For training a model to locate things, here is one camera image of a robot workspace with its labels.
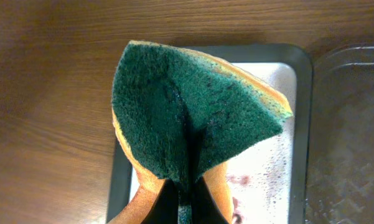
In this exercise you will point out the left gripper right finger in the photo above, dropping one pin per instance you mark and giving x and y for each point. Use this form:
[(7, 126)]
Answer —
[(204, 209)]

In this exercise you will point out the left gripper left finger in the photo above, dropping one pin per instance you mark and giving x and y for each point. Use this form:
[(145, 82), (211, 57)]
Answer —
[(165, 208)]

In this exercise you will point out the green and yellow sponge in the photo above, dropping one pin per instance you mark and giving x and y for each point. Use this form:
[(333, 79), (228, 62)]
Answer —
[(180, 114)]

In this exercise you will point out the small black sponge tray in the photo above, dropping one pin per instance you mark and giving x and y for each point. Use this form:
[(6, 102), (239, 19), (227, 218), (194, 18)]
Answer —
[(268, 180)]

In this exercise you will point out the large brown serving tray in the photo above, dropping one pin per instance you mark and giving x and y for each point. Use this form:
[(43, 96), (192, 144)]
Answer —
[(340, 173)]

